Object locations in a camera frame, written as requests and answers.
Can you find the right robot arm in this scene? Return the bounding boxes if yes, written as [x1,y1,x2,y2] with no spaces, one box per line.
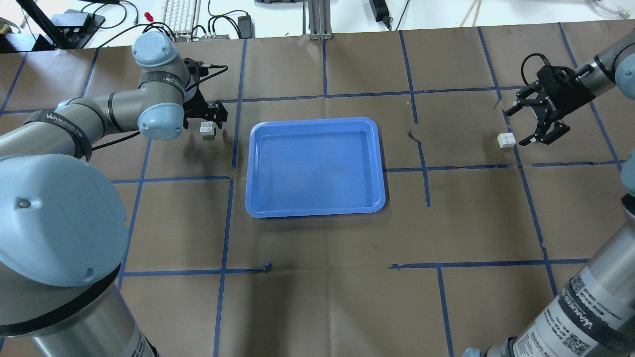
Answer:
[463,30,634,357]

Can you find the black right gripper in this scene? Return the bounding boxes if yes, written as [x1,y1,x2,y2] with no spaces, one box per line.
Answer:
[504,65,596,146]

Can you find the white keyboard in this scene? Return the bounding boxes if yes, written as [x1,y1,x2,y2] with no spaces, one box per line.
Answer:
[159,0,201,39]

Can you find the black power adapter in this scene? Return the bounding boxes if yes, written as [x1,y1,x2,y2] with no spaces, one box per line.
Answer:
[237,14,255,39]

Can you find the blue plastic tray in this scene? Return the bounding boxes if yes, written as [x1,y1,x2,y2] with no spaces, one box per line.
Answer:
[245,117,387,218]

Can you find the aluminium frame post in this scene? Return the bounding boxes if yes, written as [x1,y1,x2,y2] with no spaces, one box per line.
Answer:
[306,0,333,41]

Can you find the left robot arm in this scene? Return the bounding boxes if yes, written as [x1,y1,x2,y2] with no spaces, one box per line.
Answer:
[0,32,227,357]

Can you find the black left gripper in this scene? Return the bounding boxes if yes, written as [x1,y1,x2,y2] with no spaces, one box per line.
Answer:
[183,58,228,130]

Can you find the white block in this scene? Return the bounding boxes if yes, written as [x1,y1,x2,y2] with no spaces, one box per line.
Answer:
[497,132,517,148]
[199,120,216,138]

